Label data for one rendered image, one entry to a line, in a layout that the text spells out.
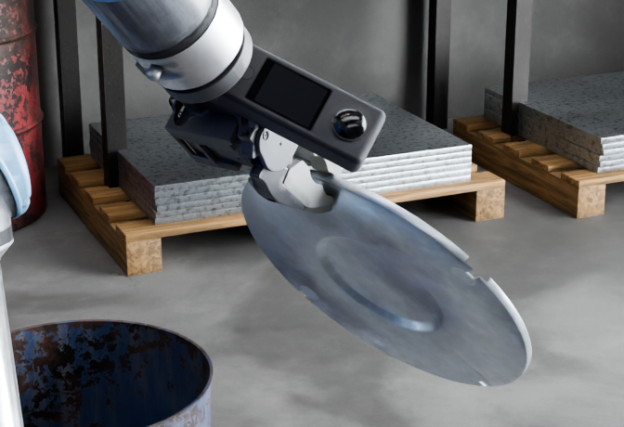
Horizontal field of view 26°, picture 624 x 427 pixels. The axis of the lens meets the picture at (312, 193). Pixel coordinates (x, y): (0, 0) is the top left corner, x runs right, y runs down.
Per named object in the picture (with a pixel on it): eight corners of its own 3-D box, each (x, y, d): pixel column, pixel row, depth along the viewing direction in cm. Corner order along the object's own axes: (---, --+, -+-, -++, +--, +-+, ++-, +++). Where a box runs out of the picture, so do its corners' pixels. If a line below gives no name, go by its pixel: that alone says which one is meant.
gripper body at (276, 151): (240, 89, 108) (167, -2, 98) (330, 105, 103) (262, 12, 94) (199, 170, 105) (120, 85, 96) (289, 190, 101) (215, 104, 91)
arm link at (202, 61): (237, -26, 90) (184, 75, 88) (266, 15, 94) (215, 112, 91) (151, -36, 94) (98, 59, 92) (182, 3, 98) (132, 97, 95)
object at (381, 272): (401, 386, 134) (406, 380, 135) (593, 389, 109) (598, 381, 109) (191, 195, 126) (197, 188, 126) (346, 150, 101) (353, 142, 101)
